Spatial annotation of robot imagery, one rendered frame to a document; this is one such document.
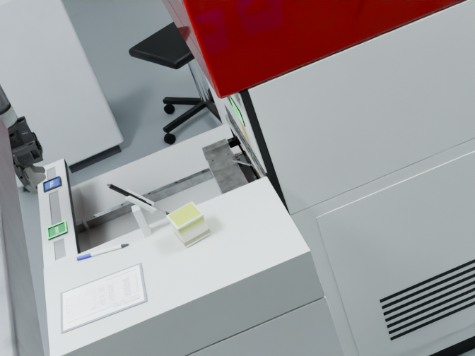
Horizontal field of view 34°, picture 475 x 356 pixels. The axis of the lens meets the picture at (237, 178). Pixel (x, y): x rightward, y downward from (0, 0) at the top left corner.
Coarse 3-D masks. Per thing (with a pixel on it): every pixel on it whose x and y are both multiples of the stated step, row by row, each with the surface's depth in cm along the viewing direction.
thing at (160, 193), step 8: (208, 168) 240; (192, 176) 239; (200, 176) 239; (208, 176) 240; (168, 184) 239; (176, 184) 238; (184, 184) 239; (192, 184) 240; (152, 192) 239; (160, 192) 238; (168, 192) 239; (176, 192) 239; (152, 200) 239; (112, 208) 238; (120, 208) 237; (128, 208) 238; (96, 216) 237; (104, 216) 237; (112, 216) 238; (88, 224) 237; (96, 224) 238
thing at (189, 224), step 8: (184, 208) 193; (192, 208) 192; (168, 216) 193; (176, 216) 191; (184, 216) 190; (192, 216) 189; (200, 216) 189; (176, 224) 189; (184, 224) 188; (192, 224) 189; (200, 224) 190; (176, 232) 193; (184, 232) 189; (192, 232) 190; (200, 232) 191; (208, 232) 192; (184, 240) 190; (192, 240) 191
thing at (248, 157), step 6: (228, 120) 241; (234, 126) 237; (234, 132) 236; (240, 138) 230; (240, 144) 231; (240, 150) 241; (246, 150) 224; (246, 156) 235; (252, 162) 218; (252, 168) 228; (258, 168) 215; (258, 174) 214
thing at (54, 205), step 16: (48, 176) 244; (64, 176) 240; (48, 192) 235; (64, 192) 232; (48, 208) 227; (64, 208) 224; (48, 224) 220; (48, 240) 214; (64, 240) 211; (48, 256) 207; (64, 256) 205
